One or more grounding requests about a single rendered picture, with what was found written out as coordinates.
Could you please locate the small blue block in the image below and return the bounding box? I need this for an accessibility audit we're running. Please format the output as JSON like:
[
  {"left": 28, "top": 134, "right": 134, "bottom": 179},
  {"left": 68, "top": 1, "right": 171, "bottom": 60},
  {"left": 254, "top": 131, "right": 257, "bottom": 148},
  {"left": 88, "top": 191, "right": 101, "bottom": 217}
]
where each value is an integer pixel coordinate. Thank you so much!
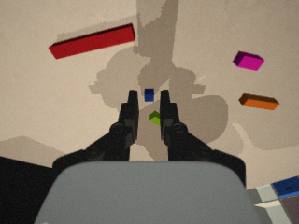
[{"left": 144, "top": 89, "right": 154, "bottom": 102}]

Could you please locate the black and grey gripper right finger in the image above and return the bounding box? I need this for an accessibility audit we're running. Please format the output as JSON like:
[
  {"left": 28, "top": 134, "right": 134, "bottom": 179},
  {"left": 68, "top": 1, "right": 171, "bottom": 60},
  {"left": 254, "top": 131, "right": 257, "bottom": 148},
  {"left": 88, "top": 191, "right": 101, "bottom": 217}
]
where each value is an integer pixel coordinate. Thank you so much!
[{"left": 160, "top": 90, "right": 246, "bottom": 187}]

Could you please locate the magenta rectangular block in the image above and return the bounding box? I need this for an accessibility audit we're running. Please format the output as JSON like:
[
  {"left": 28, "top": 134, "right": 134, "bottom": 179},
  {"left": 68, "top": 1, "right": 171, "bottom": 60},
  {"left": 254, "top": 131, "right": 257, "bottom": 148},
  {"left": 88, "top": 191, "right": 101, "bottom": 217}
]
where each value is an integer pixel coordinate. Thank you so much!
[{"left": 233, "top": 51, "right": 264, "bottom": 71}]

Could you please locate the red rod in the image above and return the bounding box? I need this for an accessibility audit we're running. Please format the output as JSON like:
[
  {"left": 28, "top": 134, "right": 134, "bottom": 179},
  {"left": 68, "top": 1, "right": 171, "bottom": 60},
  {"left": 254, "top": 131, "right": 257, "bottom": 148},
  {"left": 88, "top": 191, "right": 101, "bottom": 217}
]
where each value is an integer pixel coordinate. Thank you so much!
[{"left": 49, "top": 23, "right": 135, "bottom": 59}]

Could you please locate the lime green rod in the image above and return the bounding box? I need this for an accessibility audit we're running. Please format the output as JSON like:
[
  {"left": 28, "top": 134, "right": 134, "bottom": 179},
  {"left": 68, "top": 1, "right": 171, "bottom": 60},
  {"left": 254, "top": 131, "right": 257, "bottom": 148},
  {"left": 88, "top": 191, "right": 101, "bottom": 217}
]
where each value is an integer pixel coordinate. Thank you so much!
[{"left": 149, "top": 111, "right": 161, "bottom": 126}]

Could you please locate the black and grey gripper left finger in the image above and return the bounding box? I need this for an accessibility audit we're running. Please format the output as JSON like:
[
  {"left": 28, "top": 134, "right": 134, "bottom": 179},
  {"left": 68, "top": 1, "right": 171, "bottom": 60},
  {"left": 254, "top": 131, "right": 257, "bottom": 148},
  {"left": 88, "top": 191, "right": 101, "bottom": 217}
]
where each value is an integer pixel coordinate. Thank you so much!
[{"left": 51, "top": 90, "right": 139, "bottom": 185}]

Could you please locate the orange rectangular bar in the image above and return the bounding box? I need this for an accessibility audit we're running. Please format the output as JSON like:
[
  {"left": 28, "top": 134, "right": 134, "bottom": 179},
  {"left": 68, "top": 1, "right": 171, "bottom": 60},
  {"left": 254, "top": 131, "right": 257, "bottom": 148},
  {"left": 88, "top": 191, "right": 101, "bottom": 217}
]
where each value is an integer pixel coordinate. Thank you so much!
[{"left": 238, "top": 93, "right": 280, "bottom": 110}]

